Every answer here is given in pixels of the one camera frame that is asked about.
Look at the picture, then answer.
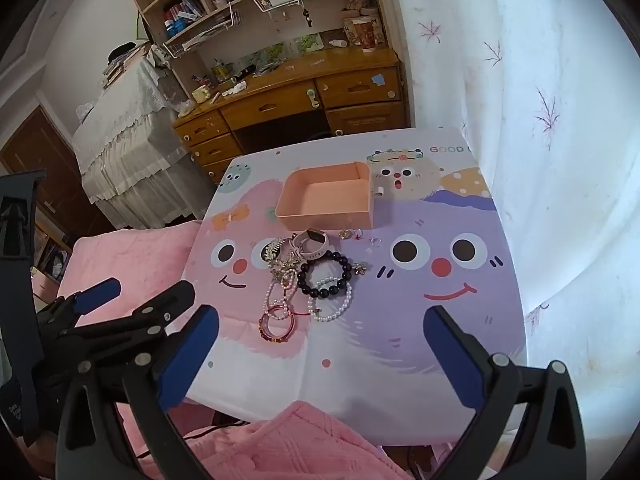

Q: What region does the white lace cloth cover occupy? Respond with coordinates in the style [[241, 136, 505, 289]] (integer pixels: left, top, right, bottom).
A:
[[72, 57, 221, 231]]

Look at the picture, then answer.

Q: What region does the pink plastic tray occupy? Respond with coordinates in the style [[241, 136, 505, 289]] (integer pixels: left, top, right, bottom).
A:
[[275, 161, 377, 231]]

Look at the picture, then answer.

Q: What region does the pile of papers and books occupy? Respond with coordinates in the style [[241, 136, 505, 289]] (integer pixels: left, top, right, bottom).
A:
[[102, 42, 151, 88]]

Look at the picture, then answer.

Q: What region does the cartoon printed tablecloth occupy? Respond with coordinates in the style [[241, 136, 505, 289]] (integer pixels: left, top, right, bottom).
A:
[[182, 127, 527, 448]]

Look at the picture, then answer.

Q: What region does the pink blanket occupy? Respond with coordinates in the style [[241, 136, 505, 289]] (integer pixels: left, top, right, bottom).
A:
[[30, 220, 416, 480]]

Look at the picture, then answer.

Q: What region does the wooden desk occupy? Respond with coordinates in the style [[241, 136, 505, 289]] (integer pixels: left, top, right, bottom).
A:
[[172, 47, 408, 183]]

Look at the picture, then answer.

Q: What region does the brown wooden door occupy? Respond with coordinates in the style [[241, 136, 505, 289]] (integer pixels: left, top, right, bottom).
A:
[[0, 105, 113, 241]]

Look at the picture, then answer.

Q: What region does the white wire basket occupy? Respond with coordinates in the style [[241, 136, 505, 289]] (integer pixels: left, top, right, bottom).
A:
[[162, 2, 241, 58]]

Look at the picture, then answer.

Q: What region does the red bead bracelet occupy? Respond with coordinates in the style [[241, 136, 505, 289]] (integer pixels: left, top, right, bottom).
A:
[[258, 305, 297, 345]]

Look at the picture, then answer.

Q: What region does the wooden bookshelf hutch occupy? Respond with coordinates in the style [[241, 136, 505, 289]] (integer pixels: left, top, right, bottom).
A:
[[122, 0, 401, 91]]

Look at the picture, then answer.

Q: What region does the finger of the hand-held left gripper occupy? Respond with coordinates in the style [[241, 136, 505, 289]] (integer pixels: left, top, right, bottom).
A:
[[50, 280, 197, 356], [32, 277, 122, 331]]

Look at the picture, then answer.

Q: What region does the red patterned paper cup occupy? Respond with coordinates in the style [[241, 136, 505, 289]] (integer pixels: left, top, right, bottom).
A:
[[351, 16, 377, 53]]

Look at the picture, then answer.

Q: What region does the black bead bracelet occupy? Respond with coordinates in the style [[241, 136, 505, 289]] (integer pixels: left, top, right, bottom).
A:
[[297, 251, 351, 300]]

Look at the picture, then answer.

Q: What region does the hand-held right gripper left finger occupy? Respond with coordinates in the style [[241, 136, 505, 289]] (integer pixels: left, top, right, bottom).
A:
[[55, 304, 221, 480]]

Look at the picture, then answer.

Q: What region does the small pearl bracelet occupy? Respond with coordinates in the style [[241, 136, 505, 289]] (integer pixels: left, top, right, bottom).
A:
[[262, 280, 292, 321]]

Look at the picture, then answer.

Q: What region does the black cable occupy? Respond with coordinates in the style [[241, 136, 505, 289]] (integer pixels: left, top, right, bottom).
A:
[[135, 422, 251, 461]]

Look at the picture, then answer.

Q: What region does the white pearl bracelet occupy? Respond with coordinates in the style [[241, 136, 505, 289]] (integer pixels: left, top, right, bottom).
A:
[[306, 276, 352, 323]]

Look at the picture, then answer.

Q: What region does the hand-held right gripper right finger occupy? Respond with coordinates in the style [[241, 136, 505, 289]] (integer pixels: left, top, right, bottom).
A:
[[422, 305, 588, 480]]

